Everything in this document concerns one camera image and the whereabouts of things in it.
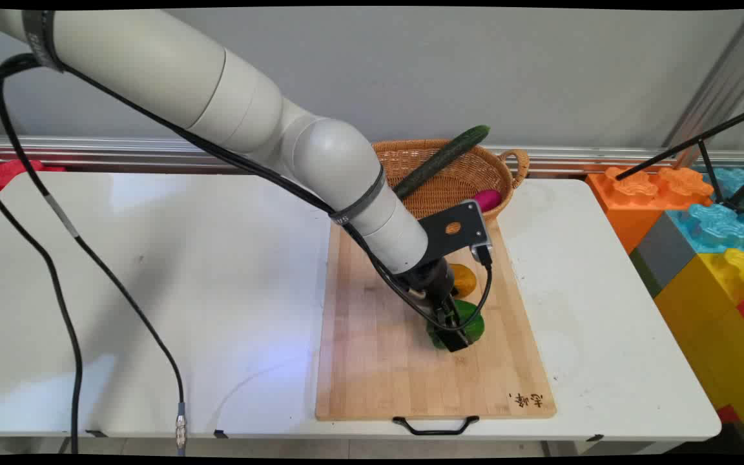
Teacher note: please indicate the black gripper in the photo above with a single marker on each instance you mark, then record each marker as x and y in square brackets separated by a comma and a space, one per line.
[433, 281]

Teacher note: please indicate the long green cucumber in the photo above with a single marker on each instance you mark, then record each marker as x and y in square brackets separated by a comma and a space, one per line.
[443, 160]

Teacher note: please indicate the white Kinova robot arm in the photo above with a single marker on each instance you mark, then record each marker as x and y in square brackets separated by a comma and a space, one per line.
[172, 84]

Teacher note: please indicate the green bell pepper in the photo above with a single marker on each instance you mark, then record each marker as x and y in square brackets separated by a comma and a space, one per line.
[475, 326]

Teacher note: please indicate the yellow-brown toy potato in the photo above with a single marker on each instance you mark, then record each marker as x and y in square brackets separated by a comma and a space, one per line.
[465, 281]

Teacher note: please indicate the wooden cutting board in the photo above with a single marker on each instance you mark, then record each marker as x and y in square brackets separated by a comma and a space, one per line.
[372, 349]

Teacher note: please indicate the pink toy vegetable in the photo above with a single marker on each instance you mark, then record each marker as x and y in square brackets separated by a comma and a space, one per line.
[488, 199]

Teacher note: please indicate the woven wicker basket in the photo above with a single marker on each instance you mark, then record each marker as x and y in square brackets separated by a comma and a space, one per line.
[456, 181]

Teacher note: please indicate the orange big building block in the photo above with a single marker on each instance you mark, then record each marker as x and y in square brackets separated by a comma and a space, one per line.
[630, 200]

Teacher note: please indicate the grey big building block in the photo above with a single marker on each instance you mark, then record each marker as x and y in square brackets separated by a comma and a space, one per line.
[662, 255]

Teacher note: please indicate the yellow big building block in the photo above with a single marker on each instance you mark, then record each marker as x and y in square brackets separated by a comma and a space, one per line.
[714, 336]

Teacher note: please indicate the blue big building block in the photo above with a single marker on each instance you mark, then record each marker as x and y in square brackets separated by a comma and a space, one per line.
[717, 226]

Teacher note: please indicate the black tripod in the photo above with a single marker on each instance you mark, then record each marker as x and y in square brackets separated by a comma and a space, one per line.
[714, 139]

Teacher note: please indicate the red block with studs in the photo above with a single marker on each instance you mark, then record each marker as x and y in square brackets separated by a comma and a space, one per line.
[7, 173]

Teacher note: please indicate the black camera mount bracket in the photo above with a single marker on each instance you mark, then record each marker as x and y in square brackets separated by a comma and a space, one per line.
[453, 229]

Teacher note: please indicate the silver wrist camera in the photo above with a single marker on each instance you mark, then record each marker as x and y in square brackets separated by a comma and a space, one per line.
[483, 226]

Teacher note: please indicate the aluminium frame post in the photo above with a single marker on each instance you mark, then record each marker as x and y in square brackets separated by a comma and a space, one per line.
[721, 84]

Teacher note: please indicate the aluminium rail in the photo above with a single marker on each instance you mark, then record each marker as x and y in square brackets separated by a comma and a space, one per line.
[120, 152]

